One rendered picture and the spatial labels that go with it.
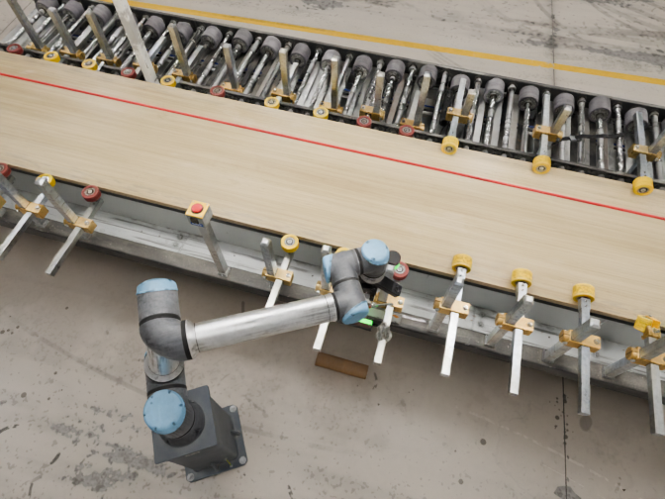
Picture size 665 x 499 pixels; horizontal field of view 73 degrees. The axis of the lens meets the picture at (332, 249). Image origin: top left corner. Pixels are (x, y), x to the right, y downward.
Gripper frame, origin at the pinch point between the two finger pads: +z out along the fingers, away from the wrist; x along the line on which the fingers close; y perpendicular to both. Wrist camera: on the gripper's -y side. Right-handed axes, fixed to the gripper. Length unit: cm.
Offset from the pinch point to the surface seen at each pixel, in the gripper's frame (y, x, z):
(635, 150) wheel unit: -106, -114, 4
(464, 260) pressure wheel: -32.8, -28.6, 3.1
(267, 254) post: 45.6, -6.0, -1.6
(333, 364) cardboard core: 14, 3, 94
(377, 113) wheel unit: 23, -115, 14
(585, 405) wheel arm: -83, 17, 5
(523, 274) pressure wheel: -57, -29, 3
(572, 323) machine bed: -89, -28, 32
